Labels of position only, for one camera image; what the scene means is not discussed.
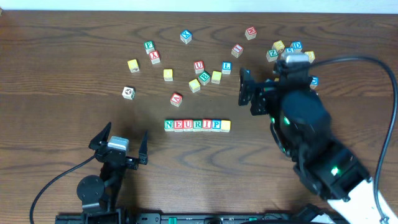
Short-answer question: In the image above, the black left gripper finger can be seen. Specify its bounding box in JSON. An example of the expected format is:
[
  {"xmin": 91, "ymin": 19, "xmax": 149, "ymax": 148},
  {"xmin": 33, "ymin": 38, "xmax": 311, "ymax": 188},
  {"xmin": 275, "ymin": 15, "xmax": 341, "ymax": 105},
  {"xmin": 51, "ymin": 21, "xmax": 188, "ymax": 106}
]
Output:
[
  {"xmin": 88, "ymin": 122, "xmax": 111, "ymax": 151},
  {"xmin": 139, "ymin": 131, "xmax": 148, "ymax": 165}
]

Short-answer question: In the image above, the green N wooden block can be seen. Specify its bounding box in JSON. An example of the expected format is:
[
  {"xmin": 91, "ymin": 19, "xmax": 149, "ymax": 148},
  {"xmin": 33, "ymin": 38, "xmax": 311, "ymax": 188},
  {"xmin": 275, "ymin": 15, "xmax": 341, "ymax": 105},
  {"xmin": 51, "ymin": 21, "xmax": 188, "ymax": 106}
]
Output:
[{"xmin": 164, "ymin": 119, "xmax": 174, "ymax": 132}]

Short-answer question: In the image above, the yellow block mid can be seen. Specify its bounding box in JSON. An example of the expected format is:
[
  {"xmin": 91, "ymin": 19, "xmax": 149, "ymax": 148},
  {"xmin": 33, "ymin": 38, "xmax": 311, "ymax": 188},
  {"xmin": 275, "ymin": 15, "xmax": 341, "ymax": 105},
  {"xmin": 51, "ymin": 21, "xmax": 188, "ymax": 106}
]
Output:
[{"xmin": 221, "ymin": 120, "xmax": 231, "ymax": 133}]

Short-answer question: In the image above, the red E wooden block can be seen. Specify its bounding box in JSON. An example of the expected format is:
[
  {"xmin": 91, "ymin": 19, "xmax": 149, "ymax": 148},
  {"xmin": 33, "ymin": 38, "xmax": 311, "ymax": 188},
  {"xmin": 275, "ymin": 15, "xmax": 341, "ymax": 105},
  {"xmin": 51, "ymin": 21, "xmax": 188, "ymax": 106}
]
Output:
[{"xmin": 174, "ymin": 119, "xmax": 183, "ymax": 132}]

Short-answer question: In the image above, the blue P wooden block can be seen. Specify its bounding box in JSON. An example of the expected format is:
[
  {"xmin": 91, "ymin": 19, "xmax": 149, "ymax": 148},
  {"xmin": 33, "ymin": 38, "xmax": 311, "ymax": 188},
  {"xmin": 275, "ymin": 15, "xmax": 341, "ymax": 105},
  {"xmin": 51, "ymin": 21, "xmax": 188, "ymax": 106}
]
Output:
[{"xmin": 211, "ymin": 119, "xmax": 221, "ymax": 132}]

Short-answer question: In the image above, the red u block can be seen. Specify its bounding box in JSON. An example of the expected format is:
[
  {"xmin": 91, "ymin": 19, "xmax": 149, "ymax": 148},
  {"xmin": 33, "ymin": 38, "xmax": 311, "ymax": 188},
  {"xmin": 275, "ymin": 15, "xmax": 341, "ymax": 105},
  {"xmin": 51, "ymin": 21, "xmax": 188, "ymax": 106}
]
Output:
[
  {"xmin": 194, "ymin": 60, "xmax": 205, "ymax": 74},
  {"xmin": 183, "ymin": 119, "xmax": 193, "ymax": 132}
]

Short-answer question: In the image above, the red i block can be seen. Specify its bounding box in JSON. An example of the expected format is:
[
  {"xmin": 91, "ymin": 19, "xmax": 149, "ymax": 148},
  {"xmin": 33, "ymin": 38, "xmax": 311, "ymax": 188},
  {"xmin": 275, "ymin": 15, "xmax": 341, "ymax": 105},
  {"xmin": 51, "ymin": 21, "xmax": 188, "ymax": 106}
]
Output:
[
  {"xmin": 202, "ymin": 119, "xmax": 212, "ymax": 132},
  {"xmin": 231, "ymin": 44, "xmax": 244, "ymax": 58}
]

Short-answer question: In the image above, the green R wooden block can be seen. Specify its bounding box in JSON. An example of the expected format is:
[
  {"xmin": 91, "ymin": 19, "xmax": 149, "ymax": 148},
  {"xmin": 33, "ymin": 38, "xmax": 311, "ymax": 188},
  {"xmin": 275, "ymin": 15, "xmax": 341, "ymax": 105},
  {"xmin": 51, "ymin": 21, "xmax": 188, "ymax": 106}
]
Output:
[{"xmin": 193, "ymin": 119, "xmax": 203, "ymax": 132}]

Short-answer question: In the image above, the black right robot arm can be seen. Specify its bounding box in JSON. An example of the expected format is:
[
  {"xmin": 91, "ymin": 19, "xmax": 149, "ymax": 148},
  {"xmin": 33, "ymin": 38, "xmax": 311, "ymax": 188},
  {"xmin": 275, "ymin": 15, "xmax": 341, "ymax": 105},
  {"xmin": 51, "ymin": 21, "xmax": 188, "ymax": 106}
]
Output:
[{"xmin": 238, "ymin": 58, "xmax": 397, "ymax": 223}]

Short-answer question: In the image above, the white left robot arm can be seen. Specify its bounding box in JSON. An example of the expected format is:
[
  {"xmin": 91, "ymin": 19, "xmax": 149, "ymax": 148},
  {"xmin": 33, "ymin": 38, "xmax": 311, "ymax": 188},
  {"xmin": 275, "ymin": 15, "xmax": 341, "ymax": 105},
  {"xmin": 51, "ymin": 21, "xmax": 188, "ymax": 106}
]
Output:
[{"xmin": 76, "ymin": 123, "xmax": 148, "ymax": 223}]

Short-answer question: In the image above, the blue L wooden block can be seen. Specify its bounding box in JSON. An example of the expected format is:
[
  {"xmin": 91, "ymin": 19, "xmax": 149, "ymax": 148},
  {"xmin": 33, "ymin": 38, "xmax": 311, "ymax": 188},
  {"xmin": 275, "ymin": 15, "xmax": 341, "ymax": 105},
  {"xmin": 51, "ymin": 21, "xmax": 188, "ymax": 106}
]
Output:
[{"xmin": 221, "ymin": 62, "xmax": 232, "ymax": 75}]

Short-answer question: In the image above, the blue D block right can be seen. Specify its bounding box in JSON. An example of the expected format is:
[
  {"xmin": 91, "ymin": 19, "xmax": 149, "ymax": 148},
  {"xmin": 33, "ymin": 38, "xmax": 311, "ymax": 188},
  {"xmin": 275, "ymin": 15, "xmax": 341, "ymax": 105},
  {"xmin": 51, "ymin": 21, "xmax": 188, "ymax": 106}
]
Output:
[{"xmin": 310, "ymin": 76, "xmax": 319, "ymax": 90}]

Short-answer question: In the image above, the blue d block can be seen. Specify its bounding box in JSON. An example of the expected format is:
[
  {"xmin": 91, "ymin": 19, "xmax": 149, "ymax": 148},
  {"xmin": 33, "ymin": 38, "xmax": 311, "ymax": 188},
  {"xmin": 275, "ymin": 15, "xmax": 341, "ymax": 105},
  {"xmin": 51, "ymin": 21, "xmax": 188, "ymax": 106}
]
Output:
[
  {"xmin": 310, "ymin": 76, "xmax": 319, "ymax": 90},
  {"xmin": 290, "ymin": 41, "xmax": 303, "ymax": 52}
]

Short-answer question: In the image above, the blue 5 wooden block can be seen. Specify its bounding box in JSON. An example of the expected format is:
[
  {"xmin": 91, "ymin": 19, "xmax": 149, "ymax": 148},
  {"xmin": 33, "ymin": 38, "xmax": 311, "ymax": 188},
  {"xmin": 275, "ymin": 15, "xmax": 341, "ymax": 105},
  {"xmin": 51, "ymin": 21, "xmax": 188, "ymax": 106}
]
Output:
[{"xmin": 285, "ymin": 47, "xmax": 294, "ymax": 53}]

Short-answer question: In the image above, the green Z wooden block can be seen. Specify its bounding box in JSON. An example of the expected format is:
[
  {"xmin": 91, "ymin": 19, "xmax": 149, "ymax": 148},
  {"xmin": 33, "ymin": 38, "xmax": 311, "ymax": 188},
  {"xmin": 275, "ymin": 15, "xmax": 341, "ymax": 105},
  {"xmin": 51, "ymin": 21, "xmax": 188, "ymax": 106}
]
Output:
[{"xmin": 266, "ymin": 49, "xmax": 279, "ymax": 62}]

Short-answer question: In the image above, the yellow block beside B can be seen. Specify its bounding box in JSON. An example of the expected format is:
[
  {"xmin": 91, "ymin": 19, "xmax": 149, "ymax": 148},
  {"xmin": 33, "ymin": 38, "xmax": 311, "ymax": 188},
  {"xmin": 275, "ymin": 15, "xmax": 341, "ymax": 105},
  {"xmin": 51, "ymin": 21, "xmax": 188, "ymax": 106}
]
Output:
[{"xmin": 211, "ymin": 71, "xmax": 222, "ymax": 84}]

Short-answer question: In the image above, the yellow 8 wooden block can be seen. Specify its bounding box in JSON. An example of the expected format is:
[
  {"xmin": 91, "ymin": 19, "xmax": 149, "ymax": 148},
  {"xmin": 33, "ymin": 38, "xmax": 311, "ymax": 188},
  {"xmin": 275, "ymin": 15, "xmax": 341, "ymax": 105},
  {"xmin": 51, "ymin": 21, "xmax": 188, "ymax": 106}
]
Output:
[{"xmin": 304, "ymin": 51, "xmax": 315, "ymax": 63}]

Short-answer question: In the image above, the yellow block behind Z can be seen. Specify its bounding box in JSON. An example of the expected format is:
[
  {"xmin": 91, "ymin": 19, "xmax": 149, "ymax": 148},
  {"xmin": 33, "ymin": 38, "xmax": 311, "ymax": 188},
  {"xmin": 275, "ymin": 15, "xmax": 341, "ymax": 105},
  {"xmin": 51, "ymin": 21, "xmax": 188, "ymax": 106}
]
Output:
[{"xmin": 272, "ymin": 40, "xmax": 285, "ymax": 54}]

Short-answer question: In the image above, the blue D block upper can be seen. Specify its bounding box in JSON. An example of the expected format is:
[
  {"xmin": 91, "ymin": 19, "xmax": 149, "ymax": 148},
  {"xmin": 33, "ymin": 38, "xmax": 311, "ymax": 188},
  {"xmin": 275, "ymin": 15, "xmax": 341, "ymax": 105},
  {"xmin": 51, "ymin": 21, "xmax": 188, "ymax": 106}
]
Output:
[{"xmin": 290, "ymin": 41, "xmax": 303, "ymax": 52}]

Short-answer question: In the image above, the green B wooden block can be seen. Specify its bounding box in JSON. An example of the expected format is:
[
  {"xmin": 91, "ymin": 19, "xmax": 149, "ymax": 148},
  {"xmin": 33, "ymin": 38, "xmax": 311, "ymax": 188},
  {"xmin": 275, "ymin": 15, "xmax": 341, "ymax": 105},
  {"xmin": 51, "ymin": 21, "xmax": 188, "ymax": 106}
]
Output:
[{"xmin": 198, "ymin": 72, "xmax": 211, "ymax": 86}]

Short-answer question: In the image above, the soccer ball O wooden block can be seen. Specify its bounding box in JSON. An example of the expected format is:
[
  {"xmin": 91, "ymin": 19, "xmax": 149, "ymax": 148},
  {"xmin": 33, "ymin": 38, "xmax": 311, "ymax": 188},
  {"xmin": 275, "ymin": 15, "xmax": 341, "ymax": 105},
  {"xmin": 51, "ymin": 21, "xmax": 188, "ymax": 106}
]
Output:
[{"xmin": 122, "ymin": 86, "xmax": 136, "ymax": 100}]

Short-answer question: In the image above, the yellow acorn wooden block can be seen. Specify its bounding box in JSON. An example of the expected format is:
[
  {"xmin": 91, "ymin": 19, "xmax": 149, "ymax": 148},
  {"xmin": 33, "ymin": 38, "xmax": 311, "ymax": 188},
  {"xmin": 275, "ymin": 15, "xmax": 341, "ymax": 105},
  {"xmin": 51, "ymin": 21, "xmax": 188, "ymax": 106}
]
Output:
[{"xmin": 188, "ymin": 79, "xmax": 201, "ymax": 93}]

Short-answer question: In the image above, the red block far back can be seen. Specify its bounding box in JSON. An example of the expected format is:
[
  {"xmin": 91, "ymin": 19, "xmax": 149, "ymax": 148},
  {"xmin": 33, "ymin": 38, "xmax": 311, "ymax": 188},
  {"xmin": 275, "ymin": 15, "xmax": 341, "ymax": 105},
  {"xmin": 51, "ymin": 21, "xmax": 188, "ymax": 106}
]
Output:
[{"xmin": 245, "ymin": 26, "xmax": 257, "ymax": 40}]

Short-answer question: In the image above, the red A wooden block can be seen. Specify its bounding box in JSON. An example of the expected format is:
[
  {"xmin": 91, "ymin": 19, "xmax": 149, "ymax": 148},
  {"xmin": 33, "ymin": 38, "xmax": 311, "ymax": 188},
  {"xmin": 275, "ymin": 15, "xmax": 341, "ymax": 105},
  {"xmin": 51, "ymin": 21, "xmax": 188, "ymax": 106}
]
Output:
[{"xmin": 170, "ymin": 93, "xmax": 183, "ymax": 107}]

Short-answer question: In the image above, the blue X wooden block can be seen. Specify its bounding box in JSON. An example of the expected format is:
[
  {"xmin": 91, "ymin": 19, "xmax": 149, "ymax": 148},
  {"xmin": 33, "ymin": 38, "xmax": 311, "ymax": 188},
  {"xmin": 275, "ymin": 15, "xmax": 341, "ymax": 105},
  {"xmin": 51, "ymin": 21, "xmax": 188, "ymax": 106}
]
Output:
[{"xmin": 180, "ymin": 30, "xmax": 192, "ymax": 44}]

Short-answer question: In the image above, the yellow G wooden block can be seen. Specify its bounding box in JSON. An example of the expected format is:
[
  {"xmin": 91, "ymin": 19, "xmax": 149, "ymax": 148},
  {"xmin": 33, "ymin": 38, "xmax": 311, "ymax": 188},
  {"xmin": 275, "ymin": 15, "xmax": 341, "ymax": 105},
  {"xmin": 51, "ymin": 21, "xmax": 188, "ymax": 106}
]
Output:
[{"xmin": 127, "ymin": 59, "xmax": 139, "ymax": 73}]

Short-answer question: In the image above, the yellow O wooden block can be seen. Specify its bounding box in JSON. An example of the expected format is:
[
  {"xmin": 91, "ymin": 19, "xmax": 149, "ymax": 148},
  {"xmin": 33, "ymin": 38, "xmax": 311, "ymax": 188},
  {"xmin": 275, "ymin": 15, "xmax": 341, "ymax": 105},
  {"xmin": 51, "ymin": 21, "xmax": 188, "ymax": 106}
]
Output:
[{"xmin": 163, "ymin": 68, "xmax": 174, "ymax": 82}]

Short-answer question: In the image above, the red X wooden block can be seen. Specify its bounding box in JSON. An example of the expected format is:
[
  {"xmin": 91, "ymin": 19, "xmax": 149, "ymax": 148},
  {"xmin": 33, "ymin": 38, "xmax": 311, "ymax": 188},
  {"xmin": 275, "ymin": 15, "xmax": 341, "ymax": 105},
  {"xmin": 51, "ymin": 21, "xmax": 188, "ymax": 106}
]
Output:
[{"xmin": 149, "ymin": 50, "xmax": 160, "ymax": 65}]

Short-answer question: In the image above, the green F wooden block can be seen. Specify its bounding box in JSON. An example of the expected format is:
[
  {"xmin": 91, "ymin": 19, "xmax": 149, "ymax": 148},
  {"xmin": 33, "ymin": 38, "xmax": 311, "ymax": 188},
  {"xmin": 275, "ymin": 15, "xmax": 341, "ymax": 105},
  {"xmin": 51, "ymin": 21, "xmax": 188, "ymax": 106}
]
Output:
[{"xmin": 144, "ymin": 40, "xmax": 155, "ymax": 54}]

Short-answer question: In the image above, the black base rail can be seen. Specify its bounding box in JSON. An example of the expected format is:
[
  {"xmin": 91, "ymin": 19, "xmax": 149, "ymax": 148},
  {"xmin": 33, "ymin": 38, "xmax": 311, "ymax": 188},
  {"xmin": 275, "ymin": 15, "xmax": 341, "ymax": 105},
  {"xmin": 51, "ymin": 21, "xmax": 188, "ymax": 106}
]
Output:
[{"xmin": 55, "ymin": 213, "xmax": 346, "ymax": 224}]

